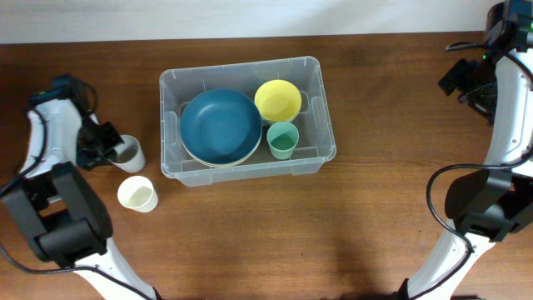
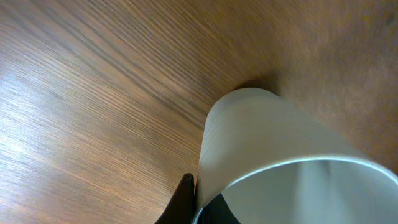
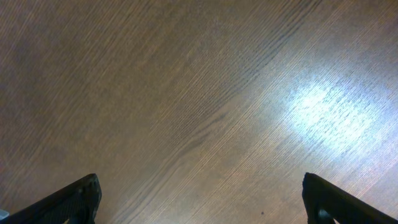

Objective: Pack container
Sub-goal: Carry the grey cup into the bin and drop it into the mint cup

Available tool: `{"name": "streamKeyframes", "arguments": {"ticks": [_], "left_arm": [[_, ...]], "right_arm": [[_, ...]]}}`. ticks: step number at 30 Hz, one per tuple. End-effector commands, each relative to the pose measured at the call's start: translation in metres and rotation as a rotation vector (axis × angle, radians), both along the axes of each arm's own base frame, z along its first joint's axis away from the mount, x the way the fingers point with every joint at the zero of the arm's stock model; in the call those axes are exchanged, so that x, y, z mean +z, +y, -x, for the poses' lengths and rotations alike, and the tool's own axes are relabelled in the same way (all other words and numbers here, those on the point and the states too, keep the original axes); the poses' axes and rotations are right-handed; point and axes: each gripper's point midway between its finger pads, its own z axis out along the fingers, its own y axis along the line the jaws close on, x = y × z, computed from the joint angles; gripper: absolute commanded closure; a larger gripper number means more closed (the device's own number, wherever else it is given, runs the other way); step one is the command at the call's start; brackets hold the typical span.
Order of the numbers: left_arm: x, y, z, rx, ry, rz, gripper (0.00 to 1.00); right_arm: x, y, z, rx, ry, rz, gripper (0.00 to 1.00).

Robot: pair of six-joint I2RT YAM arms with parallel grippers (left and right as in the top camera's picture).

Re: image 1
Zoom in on grey plastic cup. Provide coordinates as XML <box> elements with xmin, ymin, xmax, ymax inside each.
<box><xmin>109</xmin><ymin>135</ymin><xmax>146</xmax><ymax>173</ymax></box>

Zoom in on cream plastic cup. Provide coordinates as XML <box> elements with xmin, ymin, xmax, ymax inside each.
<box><xmin>117</xmin><ymin>176</ymin><xmax>158</xmax><ymax>213</ymax></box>

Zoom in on blue plate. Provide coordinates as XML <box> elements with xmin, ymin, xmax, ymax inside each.
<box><xmin>180</xmin><ymin>88</ymin><xmax>262</xmax><ymax>163</ymax></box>

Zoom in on clear plastic storage container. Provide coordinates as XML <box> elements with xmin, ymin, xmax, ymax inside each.
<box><xmin>159</xmin><ymin>56</ymin><xmax>336</xmax><ymax>187</ymax></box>

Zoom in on mint green plastic cup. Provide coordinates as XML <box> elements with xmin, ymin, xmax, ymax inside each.
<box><xmin>266</xmin><ymin>122</ymin><xmax>300</xmax><ymax>160</ymax></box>

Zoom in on yellow plastic bowl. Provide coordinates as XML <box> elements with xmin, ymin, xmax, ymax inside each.
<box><xmin>254</xmin><ymin>79</ymin><xmax>302</xmax><ymax>123</ymax></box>

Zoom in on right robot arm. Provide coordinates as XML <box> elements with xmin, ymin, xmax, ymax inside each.
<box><xmin>393</xmin><ymin>45</ymin><xmax>532</xmax><ymax>299</ymax></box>

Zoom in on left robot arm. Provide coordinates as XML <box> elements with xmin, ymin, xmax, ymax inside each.
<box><xmin>1</xmin><ymin>96</ymin><xmax>160</xmax><ymax>299</ymax></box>

